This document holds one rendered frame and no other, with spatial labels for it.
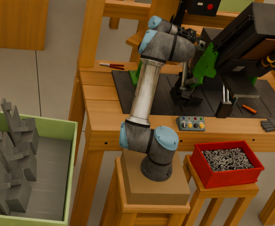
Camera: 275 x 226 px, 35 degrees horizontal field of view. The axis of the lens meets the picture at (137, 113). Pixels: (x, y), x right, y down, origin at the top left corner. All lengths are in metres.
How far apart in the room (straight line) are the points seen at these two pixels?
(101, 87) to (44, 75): 1.62
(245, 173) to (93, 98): 0.92
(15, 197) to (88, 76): 1.05
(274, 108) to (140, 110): 1.21
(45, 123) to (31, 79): 1.91
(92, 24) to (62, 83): 1.56
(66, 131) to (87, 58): 0.64
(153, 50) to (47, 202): 0.80
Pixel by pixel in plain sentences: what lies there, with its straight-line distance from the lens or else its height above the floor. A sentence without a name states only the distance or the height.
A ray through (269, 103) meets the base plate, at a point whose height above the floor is 0.90.
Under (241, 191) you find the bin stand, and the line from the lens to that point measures 2.39.
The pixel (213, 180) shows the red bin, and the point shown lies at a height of 0.86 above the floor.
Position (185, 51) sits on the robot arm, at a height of 1.47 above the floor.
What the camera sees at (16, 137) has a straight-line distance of 2.08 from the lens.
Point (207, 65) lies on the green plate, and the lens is 2.48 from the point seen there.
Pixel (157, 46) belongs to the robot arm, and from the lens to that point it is 1.91.
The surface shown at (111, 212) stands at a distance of 2.43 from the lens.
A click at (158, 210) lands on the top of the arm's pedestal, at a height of 0.83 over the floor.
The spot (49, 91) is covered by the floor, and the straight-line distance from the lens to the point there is 3.97.
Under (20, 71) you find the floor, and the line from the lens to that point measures 4.19.
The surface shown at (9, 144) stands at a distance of 1.99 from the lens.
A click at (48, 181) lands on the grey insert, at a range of 2.05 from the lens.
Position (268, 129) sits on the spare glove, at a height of 0.92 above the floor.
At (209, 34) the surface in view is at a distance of 2.69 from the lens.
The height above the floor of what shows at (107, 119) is 0.90.
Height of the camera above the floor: 2.37
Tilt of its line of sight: 37 degrees down
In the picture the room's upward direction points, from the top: 16 degrees clockwise
